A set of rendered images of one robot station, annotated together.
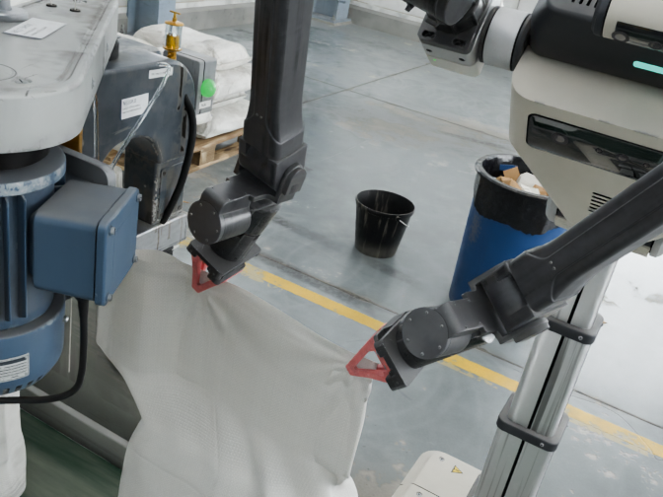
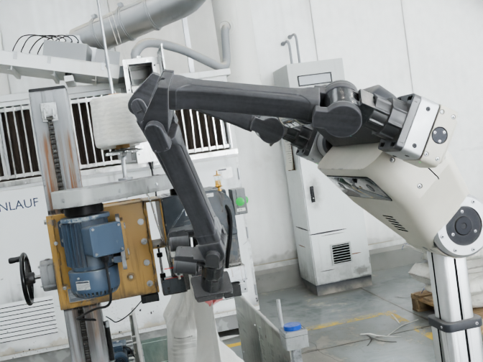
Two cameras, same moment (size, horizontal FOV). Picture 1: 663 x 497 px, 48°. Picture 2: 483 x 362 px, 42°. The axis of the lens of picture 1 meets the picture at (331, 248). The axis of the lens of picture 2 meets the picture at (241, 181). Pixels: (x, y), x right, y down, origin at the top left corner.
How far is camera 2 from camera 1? 1.54 m
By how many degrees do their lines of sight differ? 57
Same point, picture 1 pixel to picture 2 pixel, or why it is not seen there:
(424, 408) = not seen: outside the picture
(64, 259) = (86, 242)
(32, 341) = (89, 276)
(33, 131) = (74, 200)
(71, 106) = (89, 193)
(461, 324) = (177, 253)
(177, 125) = (223, 219)
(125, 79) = not seen: hidden behind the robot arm
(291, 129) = not seen: hidden behind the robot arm
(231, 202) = (174, 232)
